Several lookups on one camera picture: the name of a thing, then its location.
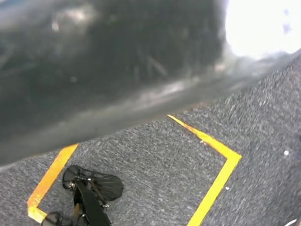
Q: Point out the steel top workbench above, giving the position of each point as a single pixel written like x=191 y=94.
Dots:
x=118 y=78

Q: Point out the yellow floor tape square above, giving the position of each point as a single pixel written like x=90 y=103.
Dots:
x=225 y=156

